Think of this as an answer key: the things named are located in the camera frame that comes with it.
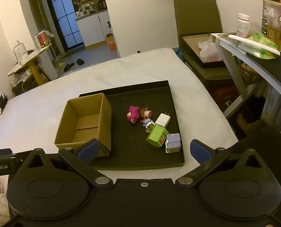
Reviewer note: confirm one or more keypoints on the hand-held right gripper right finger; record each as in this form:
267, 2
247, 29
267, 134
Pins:
200, 152

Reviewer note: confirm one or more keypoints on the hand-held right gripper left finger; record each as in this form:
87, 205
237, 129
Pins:
89, 150

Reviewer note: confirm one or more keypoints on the brown cardboard box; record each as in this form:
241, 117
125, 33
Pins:
88, 123

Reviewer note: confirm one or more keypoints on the pale cube toy figure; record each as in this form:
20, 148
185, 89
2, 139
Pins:
173, 141

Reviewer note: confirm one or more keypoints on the green hexagonal toy box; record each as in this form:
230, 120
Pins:
155, 136

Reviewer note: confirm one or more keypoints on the pink hat toy figure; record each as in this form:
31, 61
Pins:
132, 114

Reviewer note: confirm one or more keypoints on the blue-haired toy figure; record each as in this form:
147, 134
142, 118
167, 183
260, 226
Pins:
148, 123

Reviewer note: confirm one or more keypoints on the white plug charger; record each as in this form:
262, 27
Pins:
162, 120

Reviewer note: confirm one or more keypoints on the brown-haired toy figure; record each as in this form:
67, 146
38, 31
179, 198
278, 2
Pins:
145, 112

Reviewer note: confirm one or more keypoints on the black slipper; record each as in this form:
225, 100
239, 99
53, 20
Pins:
80, 62
69, 67

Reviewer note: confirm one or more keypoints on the pile of clutter under table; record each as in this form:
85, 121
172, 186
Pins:
19, 82

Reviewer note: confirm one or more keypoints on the brown woven basket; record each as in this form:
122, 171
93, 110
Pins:
249, 74

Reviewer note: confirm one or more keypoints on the white plastic bag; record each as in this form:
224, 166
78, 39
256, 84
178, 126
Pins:
209, 50

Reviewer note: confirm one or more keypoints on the black flat box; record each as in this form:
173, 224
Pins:
192, 47

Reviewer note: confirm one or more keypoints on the white-framed desk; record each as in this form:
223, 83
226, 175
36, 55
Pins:
268, 68

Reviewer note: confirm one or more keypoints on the round yellow-legged table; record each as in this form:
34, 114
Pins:
35, 56

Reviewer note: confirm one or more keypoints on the orange cardboard box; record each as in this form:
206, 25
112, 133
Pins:
111, 43

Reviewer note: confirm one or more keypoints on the clear water bottle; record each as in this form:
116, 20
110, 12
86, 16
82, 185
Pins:
21, 52

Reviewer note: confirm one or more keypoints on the red box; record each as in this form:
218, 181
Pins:
43, 40

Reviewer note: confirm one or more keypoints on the white flat board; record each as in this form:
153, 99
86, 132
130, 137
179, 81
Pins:
251, 43

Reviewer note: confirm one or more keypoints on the white kitchen cabinet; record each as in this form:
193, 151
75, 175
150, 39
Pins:
95, 27

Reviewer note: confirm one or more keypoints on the green plastic bag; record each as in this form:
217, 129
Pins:
261, 41

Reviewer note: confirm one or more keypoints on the white supplement bottle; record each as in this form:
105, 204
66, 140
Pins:
243, 27

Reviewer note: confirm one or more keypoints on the dark glass door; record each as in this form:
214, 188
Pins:
64, 16

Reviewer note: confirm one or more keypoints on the olive green chair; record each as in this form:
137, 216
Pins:
197, 16

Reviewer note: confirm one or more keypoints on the clear desktop drawers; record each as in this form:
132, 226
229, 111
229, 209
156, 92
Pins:
265, 21

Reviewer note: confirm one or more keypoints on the clear printed bag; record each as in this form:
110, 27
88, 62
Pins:
275, 23

